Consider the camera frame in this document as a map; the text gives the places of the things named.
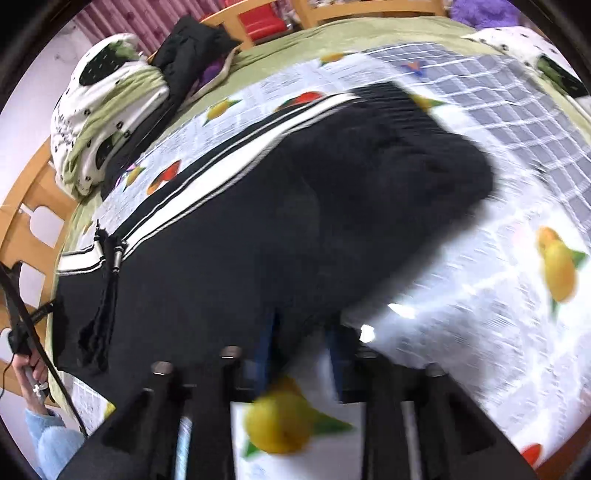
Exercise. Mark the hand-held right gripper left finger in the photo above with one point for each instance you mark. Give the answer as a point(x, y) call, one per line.
point(265, 344)

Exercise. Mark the white flower print pillow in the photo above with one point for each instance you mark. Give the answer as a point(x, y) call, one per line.
point(517, 44)

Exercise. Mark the fruit print plastic sheet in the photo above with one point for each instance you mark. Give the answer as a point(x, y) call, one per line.
point(461, 314)

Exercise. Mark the purple plush toy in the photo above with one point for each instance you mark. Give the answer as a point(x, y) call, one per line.
point(485, 11)

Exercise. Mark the folded white flower print quilt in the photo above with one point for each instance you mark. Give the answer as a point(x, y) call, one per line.
point(106, 115)

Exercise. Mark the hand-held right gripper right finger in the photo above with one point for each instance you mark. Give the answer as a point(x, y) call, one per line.
point(339, 355)

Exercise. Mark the red chair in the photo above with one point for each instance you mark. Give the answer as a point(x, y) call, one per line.
point(258, 16)

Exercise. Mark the purple cloth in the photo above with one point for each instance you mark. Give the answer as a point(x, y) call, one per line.
point(212, 71)

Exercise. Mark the black pants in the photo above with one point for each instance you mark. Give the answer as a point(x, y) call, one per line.
point(277, 221)

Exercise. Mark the green bed sheet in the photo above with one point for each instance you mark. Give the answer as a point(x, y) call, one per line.
point(323, 41)

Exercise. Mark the person's left hand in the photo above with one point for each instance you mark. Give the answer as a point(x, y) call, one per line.
point(28, 376)

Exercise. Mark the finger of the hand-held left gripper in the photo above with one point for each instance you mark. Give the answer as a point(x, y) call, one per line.
point(44, 311)

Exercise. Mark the black jacket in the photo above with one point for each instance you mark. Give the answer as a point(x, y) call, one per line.
point(184, 50)

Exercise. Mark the maroon patterned curtain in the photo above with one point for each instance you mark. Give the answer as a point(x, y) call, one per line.
point(129, 23)

